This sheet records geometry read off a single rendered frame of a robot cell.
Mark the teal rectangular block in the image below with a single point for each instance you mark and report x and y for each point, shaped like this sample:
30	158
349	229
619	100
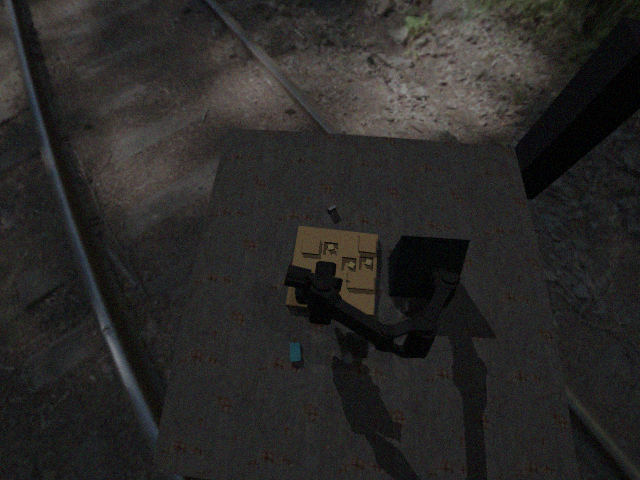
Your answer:
294	350

